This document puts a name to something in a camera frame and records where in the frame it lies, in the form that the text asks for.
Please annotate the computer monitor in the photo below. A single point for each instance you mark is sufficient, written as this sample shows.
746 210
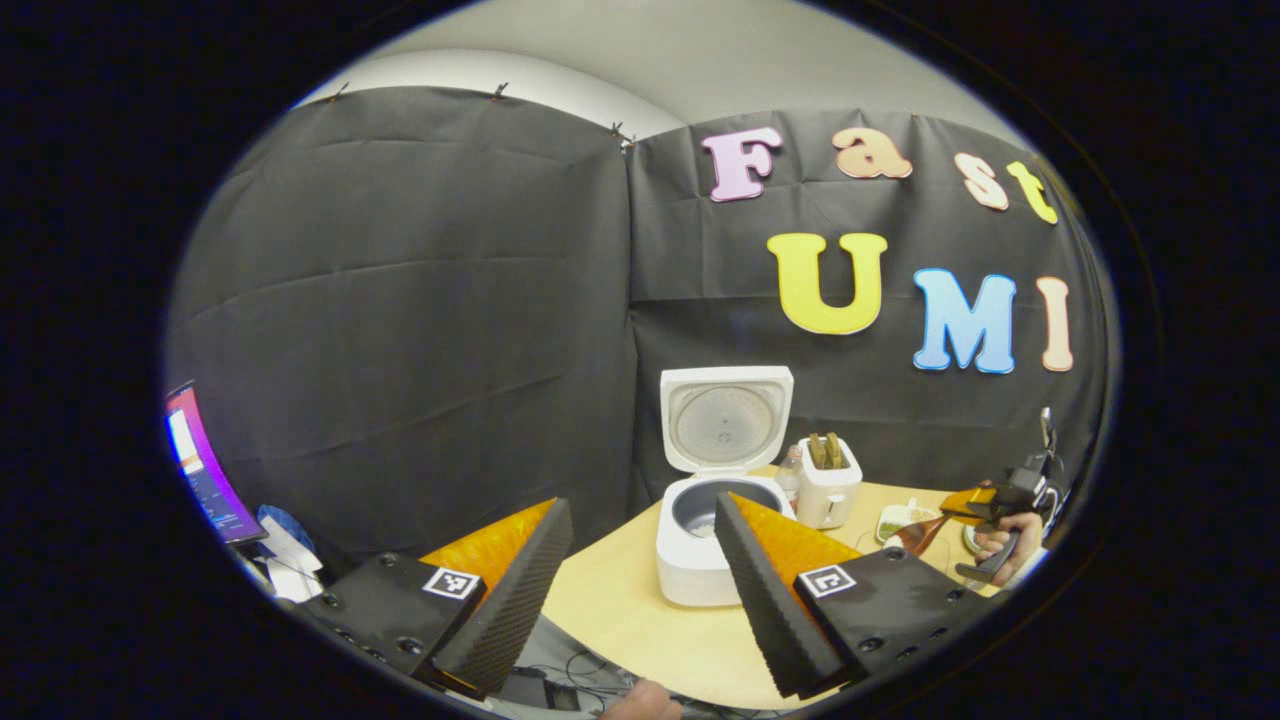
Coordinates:
205 470

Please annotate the brown wooden spoon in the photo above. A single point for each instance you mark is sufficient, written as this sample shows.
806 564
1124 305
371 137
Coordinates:
915 535

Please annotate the white rice cooker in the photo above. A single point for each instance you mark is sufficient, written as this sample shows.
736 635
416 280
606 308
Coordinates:
720 430

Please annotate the white paper sheets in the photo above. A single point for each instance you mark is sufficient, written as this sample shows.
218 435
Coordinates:
295 570

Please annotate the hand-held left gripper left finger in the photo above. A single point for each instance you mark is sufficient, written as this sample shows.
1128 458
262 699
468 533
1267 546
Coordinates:
510 600

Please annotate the pale green plate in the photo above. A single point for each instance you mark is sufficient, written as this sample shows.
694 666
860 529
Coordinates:
970 540

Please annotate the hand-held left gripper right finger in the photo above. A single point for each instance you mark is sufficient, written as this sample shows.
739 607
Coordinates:
770 600

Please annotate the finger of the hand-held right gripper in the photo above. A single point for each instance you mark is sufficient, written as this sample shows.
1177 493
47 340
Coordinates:
968 500

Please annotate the clear bottle red label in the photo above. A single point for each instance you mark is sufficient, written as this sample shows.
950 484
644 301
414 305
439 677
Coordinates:
790 480

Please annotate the white toaster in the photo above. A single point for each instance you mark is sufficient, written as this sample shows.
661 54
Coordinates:
828 495

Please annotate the brown toast slice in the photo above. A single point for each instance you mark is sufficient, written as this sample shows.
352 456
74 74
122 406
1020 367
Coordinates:
835 449
817 450

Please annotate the white divided grain dish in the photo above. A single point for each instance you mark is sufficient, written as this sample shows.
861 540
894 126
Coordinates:
895 520

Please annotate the blue cloth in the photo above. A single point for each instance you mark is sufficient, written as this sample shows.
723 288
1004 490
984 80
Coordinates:
285 520

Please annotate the black backdrop cloth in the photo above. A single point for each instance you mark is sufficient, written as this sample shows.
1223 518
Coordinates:
400 300

